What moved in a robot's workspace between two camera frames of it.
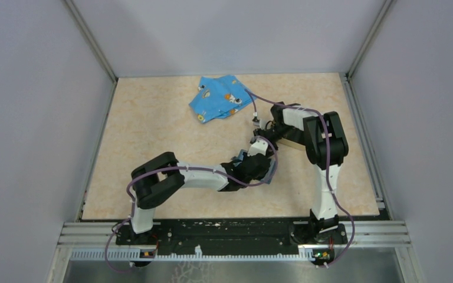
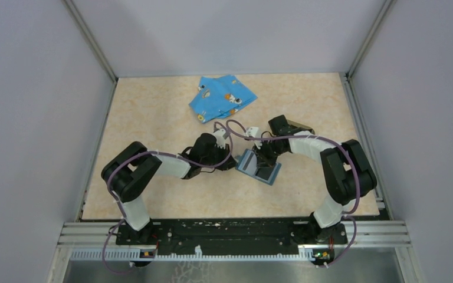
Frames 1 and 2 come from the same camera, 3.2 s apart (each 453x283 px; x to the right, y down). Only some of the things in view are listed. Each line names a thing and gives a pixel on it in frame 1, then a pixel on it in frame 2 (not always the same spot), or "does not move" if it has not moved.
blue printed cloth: x=220 y=97 does not move
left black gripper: x=244 y=157 to x=229 y=165
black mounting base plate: x=230 y=236 does not move
